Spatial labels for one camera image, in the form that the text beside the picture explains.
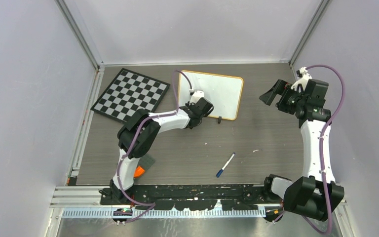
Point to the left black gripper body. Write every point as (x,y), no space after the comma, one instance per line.
(189,106)

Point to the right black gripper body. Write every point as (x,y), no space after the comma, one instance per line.
(290,100)

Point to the yellow framed whiteboard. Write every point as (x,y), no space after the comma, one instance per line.
(224,92)

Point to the blue capped whiteboard marker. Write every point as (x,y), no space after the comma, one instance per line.
(225,165)

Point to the black white chessboard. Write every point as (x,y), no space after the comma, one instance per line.
(128,92)

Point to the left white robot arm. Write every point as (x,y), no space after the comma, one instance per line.
(136,137)

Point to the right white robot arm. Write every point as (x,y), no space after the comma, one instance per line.
(315,194)

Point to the grey studded baseplate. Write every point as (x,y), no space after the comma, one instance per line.
(146,162)

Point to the orange curved block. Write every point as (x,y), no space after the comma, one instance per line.
(139,171)

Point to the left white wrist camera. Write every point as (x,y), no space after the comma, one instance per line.
(195,96)

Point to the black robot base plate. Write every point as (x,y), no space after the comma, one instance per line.
(192,197)

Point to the white slotted cable duct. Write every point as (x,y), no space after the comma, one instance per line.
(216,212)

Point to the aluminium frame rail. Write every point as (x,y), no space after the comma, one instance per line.
(69,194)

